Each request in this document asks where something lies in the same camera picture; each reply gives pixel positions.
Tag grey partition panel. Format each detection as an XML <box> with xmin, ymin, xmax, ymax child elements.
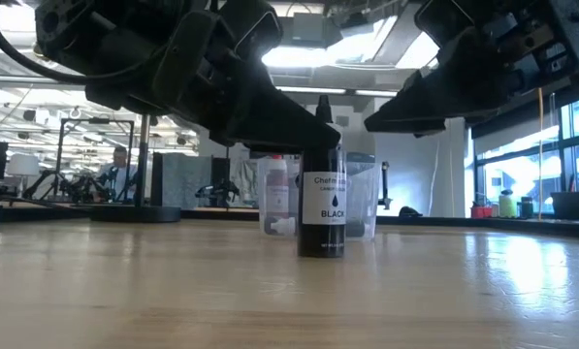
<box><xmin>150</xmin><ymin>152</ymin><xmax>213</xmax><ymax>208</ymax></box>

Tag person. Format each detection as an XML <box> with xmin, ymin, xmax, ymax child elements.
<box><xmin>93</xmin><ymin>144</ymin><xmax>140</xmax><ymax>203</ymax></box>

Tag black tripod rig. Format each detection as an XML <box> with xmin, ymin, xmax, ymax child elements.
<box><xmin>36</xmin><ymin>169</ymin><xmax>115</xmax><ymax>203</ymax></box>

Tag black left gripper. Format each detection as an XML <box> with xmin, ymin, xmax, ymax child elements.
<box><xmin>34</xmin><ymin>0</ymin><xmax>238</xmax><ymax>118</ymax></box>

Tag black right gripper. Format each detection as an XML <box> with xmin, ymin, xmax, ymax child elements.
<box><xmin>364</xmin><ymin>0</ymin><xmax>579</xmax><ymax>138</ymax></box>

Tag clear plastic container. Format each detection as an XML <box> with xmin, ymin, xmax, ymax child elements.
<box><xmin>257</xmin><ymin>151</ymin><xmax>382</xmax><ymax>242</ymax></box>

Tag yellow hanging cable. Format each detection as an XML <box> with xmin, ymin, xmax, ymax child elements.
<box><xmin>537</xmin><ymin>86</ymin><xmax>546</xmax><ymax>220</ymax></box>

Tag large black food coloring bottle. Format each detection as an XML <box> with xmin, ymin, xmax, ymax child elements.
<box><xmin>297</xmin><ymin>94</ymin><xmax>347</xmax><ymax>259</ymax></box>

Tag black bin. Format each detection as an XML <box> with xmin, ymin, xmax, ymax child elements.
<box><xmin>550</xmin><ymin>191</ymin><xmax>579</xmax><ymax>222</ymax></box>

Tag white shade table lamp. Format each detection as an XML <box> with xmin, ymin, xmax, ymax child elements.
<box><xmin>6</xmin><ymin>153</ymin><xmax>42</xmax><ymax>195</ymax></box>

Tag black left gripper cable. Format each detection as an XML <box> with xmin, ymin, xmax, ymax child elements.
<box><xmin>0</xmin><ymin>9</ymin><xmax>164</xmax><ymax>86</ymax></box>

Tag green container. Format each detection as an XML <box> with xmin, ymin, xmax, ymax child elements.
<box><xmin>498</xmin><ymin>188</ymin><xmax>518</xmax><ymax>219</ymax></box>

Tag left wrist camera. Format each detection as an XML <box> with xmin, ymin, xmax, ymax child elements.
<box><xmin>233</xmin><ymin>9</ymin><xmax>285</xmax><ymax>64</ymax></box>

